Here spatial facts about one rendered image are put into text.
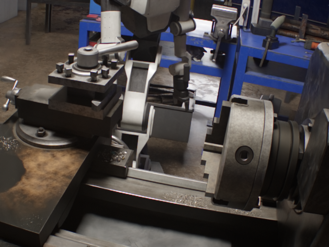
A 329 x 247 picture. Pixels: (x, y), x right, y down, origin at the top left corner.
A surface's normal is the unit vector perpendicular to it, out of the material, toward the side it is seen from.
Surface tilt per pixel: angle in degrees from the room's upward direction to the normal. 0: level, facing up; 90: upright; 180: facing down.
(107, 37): 76
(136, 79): 56
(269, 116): 19
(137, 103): 42
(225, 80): 90
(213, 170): 31
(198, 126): 0
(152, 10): 99
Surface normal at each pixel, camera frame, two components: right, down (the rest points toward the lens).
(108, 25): -0.25, 0.20
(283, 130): 0.07, -0.75
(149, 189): 0.11, -0.87
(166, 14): 0.59, 0.57
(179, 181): -0.05, -0.29
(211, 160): 0.00, -0.52
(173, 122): -0.14, 0.46
